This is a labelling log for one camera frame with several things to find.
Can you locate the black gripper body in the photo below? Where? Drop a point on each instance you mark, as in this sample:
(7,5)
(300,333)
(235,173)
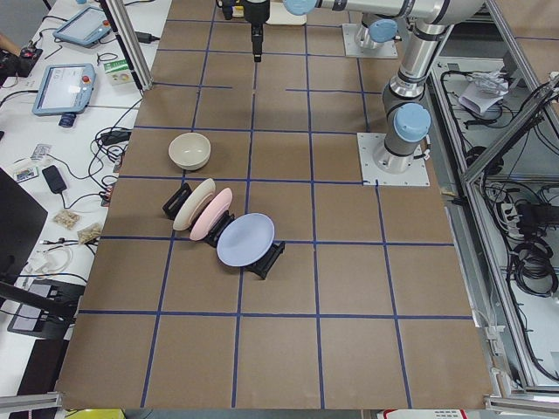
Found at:
(256,10)

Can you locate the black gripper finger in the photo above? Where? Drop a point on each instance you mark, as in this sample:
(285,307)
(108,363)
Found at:
(260,40)
(255,42)

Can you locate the beige bowl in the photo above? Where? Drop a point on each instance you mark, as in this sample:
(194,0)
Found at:
(190,151)

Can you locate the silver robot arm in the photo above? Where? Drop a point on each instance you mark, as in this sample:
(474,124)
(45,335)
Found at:
(375,31)
(408,121)

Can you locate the person hand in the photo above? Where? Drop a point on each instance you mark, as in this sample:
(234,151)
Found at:
(6,44)

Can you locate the black power adapter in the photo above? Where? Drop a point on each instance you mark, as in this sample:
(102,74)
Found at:
(145,37)

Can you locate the green white carton box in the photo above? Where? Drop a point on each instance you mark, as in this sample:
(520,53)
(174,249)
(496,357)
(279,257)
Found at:
(118,72)

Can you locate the far blue teach pendant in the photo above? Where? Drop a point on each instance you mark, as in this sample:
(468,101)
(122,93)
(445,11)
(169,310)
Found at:
(85,28)

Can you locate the blue teach pendant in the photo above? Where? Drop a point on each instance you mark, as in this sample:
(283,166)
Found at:
(65,89)
(85,28)

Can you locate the pink plate in rack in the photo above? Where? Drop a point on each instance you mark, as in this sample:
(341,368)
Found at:
(211,214)

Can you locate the black dish rack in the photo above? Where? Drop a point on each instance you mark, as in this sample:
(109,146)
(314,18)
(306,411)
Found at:
(261,267)

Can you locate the near blue teach pendant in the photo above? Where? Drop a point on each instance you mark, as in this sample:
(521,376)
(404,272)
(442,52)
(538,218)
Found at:
(65,89)

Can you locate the beige plate in rack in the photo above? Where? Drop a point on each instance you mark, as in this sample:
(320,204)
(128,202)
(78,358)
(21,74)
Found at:
(194,204)

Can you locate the blue plate in rack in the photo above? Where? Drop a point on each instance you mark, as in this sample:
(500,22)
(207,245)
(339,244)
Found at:
(246,240)

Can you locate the black smartphone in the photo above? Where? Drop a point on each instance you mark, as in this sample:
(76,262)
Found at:
(54,179)

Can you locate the black monitor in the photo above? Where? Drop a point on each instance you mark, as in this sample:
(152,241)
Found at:
(22,220)

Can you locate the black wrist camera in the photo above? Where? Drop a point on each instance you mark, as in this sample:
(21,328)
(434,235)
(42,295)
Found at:
(230,8)

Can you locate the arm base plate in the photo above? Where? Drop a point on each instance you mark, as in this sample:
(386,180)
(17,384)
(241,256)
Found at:
(388,51)
(380,168)

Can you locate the aluminium frame post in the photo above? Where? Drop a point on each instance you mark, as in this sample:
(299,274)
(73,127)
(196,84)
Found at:
(122,27)

